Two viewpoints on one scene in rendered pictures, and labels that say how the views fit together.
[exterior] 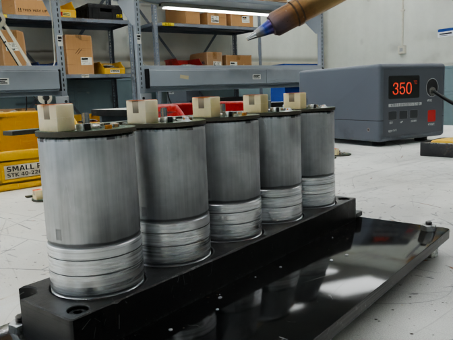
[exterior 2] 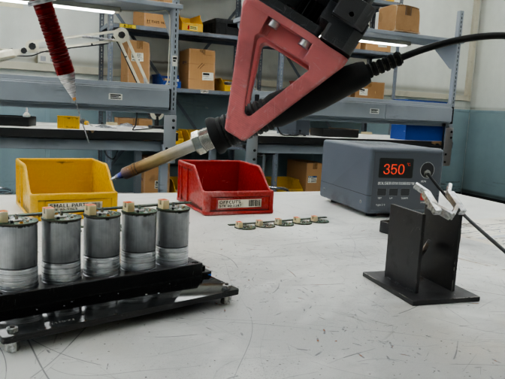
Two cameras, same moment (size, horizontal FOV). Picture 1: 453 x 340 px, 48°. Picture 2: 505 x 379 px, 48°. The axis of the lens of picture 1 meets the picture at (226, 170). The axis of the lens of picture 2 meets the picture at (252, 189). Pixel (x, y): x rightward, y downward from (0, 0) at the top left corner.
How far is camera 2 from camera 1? 25 cm
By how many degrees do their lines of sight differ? 11
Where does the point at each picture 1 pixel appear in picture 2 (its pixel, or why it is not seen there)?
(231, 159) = (96, 237)
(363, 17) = not seen: outside the picture
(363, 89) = (360, 165)
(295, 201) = (144, 261)
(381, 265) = (164, 300)
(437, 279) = (205, 314)
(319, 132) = (172, 223)
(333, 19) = (488, 48)
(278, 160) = (134, 238)
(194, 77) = not seen: hidden behind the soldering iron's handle
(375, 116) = (365, 191)
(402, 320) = (155, 326)
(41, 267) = not seen: hidden behind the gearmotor
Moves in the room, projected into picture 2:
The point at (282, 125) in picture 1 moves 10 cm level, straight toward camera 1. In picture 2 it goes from (137, 219) to (41, 253)
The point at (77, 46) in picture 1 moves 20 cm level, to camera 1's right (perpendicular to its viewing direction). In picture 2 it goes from (200, 61) to (224, 62)
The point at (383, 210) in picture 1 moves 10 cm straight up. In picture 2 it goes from (257, 272) to (263, 155)
